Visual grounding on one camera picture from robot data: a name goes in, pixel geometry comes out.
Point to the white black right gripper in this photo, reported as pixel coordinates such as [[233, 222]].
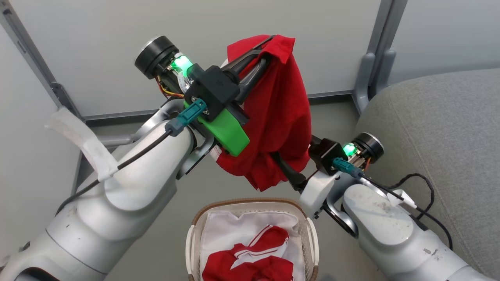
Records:
[[326, 156]]

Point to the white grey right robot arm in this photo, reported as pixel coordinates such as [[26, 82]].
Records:
[[390, 234]]

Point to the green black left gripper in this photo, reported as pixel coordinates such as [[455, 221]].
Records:
[[213, 91]]

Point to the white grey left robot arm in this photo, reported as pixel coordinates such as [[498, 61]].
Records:
[[129, 195]]

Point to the plain red shirt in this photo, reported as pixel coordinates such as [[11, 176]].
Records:
[[279, 113]]

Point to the red shirt with white stripes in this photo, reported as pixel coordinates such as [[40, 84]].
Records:
[[265, 265]]

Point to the grey partition post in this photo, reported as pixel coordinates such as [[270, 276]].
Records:
[[377, 50], [35, 58]]

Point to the large white tape strip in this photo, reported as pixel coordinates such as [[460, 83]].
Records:
[[84, 140]]

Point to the white basket liner cloth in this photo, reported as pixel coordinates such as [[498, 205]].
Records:
[[226, 230]]

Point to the small white tape strip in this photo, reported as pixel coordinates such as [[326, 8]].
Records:
[[402, 198]]

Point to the grey fabric sofa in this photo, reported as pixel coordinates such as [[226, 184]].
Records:
[[437, 128]]

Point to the white laundry basket brown rim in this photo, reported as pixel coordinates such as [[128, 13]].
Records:
[[194, 234]]

